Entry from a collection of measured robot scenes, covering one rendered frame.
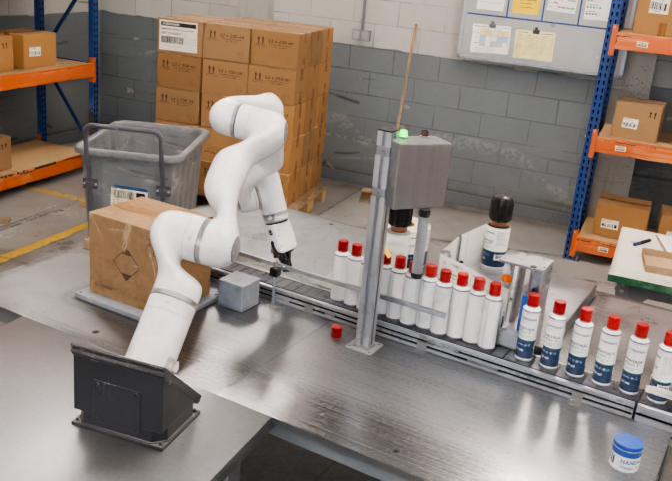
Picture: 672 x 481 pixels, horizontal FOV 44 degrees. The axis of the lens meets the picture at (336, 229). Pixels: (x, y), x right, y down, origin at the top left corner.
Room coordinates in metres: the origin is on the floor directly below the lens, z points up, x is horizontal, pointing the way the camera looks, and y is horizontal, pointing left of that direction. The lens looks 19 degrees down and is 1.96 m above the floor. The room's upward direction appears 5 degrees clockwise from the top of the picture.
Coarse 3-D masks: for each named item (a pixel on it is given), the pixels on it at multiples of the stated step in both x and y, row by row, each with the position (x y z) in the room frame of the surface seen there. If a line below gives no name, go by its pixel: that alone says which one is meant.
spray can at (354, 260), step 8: (352, 248) 2.44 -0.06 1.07; (360, 248) 2.44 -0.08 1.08; (352, 256) 2.44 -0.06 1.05; (360, 256) 2.44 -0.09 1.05; (352, 264) 2.43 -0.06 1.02; (360, 264) 2.43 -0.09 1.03; (352, 272) 2.43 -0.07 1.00; (352, 280) 2.43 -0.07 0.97; (344, 296) 2.44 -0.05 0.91; (352, 296) 2.43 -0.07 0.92; (352, 304) 2.43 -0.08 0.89
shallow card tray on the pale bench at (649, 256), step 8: (648, 248) 3.47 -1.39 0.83; (648, 256) 3.45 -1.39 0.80; (656, 256) 3.46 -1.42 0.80; (664, 256) 3.45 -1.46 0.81; (648, 264) 3.34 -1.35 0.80; (656, 264) 3.35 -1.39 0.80; (664, 264) 3.36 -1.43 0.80; (648, 272) 3.25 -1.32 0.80; (656, 272) 3.24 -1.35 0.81; (664, 272) 3.23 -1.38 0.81
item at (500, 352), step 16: (256, 272) 2.64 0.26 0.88; (288, 288) 2.53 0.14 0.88; (304, 288) 2.54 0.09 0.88; (336, 304) 2.43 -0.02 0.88; (384, 320) 2.35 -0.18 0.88; (432, 336) 2.27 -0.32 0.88; (496, 352) 2.20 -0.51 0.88; (512, 352) 2.21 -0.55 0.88; (560, 368) 2.13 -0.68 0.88; (592, 384) 2.05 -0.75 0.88
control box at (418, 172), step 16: (400, 144) 2.20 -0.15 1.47; (416, 144) 2.22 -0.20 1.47; (432, 144) 2.25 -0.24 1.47; (448, 144) 2.27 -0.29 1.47; (400, 160) 2.20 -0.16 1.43; (416, 160) 2.22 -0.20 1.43; (432, 160) 2.25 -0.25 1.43; (448, 160) 2.27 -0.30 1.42; (400, 176) 2.20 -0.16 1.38; (416, 176) 2.23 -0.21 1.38; (432, 176) 2.25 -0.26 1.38; (400, 192) 2.21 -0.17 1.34; (416, 192) 2.23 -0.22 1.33; (432, 192) 2.25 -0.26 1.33; (400, 208) 2.21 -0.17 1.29
